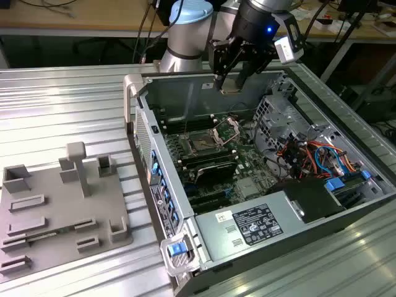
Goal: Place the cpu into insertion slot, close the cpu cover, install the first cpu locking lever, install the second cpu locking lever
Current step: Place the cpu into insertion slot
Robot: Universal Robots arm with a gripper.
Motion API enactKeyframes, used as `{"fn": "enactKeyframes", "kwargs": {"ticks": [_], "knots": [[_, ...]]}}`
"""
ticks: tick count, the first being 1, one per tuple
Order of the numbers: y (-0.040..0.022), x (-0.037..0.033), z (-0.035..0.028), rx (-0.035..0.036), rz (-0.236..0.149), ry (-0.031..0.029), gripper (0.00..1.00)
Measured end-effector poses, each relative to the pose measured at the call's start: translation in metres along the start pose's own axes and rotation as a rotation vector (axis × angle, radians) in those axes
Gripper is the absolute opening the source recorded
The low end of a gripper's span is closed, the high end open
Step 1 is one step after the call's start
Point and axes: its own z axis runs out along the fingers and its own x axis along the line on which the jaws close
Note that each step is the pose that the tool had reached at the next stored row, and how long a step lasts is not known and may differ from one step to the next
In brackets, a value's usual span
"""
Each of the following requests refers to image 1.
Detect black RAM slot bank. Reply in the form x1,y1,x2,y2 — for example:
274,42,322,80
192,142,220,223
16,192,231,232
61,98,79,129
158,106,217,134

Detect small white box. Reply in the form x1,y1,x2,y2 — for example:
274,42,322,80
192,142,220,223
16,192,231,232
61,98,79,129
314,17,340,33

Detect wooden desk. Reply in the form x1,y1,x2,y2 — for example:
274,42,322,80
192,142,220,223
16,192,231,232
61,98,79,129
0,0,396,41

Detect black plastic shroud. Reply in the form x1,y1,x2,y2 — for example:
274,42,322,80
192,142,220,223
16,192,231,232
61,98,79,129
267,178,346,225

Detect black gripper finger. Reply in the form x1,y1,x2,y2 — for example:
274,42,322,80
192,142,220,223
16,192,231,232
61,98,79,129
207,38,241,91
235,43,276,90

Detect grey case handle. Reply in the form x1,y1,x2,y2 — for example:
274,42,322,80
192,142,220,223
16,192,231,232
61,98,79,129
160,233,200,276
123,74,146,124

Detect silver CPU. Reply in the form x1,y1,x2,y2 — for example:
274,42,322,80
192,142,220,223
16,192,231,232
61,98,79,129
220,77,241,94

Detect orange red wire bundle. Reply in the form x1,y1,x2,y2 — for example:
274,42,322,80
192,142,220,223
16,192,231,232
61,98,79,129
278,139,363,181

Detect grey power supply unit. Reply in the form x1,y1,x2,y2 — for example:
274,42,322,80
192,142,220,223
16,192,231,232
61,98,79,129
192,189,307,270

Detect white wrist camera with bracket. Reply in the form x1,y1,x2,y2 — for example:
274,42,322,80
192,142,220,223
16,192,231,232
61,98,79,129
271,11,308,65

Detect green motherboard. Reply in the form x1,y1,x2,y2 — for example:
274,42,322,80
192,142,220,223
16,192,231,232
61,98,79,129
159,106,281,216

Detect perforated metal drive cage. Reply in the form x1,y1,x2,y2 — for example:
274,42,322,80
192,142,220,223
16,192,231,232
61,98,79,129
252,94,310,149

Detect grey parts rack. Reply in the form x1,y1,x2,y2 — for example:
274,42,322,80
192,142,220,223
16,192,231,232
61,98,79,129
0,141,134,283

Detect metal socket cover frame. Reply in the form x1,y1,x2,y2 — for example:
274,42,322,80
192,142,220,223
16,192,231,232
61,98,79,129
210,116,241,147

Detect open grey PC case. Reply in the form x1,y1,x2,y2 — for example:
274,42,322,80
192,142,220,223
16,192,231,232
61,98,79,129
123,66,396,297

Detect blue disk carrier tab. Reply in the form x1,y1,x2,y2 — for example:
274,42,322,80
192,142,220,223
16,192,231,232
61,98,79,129
324,178,346,193

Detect black CPU socket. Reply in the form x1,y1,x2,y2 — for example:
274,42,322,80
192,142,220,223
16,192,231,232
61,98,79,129
180,129,225,155

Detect blue wire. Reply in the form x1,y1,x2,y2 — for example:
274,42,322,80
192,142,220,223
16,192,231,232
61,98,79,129
314,145,346,177

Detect silver chipset heatsink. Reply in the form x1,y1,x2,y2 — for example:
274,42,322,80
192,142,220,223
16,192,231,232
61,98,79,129
236,179,259,199

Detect green RAM stick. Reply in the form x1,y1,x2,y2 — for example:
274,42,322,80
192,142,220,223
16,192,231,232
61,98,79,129
26,226,75,241

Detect installed black RAM sticks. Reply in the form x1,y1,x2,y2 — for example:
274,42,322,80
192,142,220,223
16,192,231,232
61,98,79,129
178,147,238,170

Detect black graphics card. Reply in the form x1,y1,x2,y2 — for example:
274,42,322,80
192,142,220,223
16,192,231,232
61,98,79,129
193,160,238,186

